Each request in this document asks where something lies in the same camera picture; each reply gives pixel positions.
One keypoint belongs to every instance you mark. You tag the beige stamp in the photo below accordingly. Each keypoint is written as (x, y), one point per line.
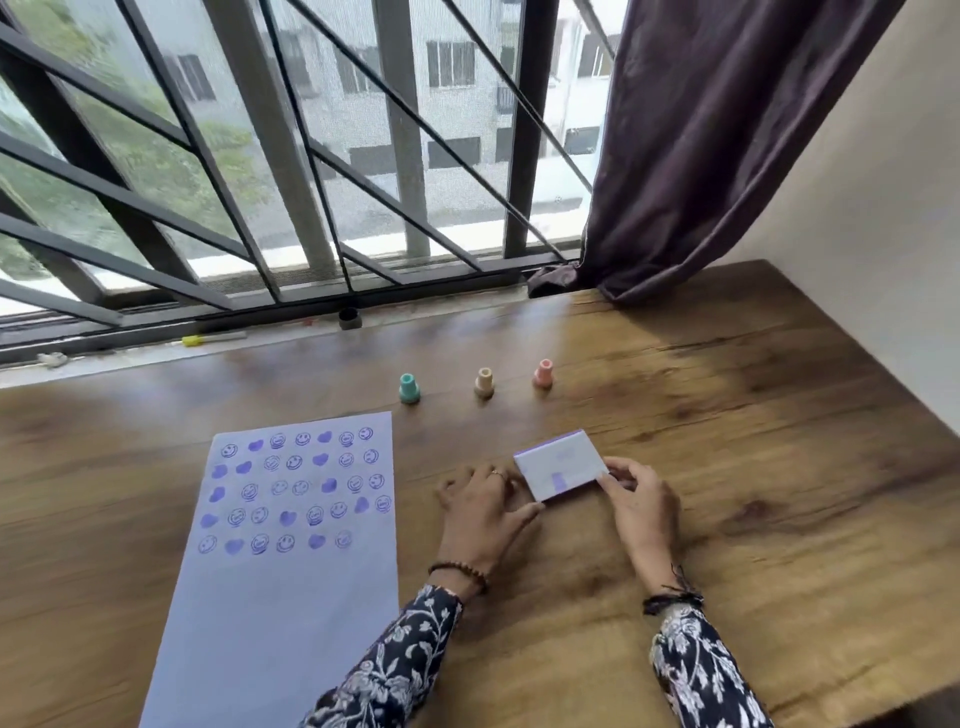
(484, 383)

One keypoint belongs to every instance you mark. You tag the small white object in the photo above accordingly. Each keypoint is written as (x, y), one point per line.
(52, 359)

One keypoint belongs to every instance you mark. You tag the person's right hand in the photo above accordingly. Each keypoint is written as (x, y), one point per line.
(646, 525)

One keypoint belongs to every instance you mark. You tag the teal stamp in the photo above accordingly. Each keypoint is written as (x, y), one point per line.
(409, 388)

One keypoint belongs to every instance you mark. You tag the black metal window grille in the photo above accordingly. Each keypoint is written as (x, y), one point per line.
(255, 112)

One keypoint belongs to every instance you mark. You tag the black window frame track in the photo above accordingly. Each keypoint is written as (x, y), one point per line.
(225, 315)

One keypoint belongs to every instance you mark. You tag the person's left thumb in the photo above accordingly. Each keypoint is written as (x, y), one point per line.
(531, 514)

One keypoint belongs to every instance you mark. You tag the yellow white marker pen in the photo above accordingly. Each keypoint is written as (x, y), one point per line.
(214, 339)

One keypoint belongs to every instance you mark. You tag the white paper sheet purple stamps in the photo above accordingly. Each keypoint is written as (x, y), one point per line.
(285, 600)

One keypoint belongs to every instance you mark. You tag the grey building outside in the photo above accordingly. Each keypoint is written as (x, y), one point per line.
(450, 67)

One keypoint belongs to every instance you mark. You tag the person's left forearm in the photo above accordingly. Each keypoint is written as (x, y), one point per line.
(405, 660)

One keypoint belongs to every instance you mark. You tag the pink stamp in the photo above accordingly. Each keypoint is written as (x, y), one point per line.
(543, 375)

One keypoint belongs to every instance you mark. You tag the person's right forearm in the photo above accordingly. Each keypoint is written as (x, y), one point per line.
(697, 667)

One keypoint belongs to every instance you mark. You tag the person's left hand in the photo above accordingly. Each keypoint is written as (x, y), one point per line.
(480, 529)

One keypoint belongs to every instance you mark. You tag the white purple ink pad box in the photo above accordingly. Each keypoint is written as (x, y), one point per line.
(561, 463)

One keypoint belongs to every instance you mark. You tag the person's right thumb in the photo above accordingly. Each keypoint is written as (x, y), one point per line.
(613, 491)

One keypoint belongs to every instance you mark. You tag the small black cap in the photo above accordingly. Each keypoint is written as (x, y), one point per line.
(350, 319)

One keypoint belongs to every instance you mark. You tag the dark purple curtain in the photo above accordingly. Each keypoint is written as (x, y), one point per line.
(720, 135)

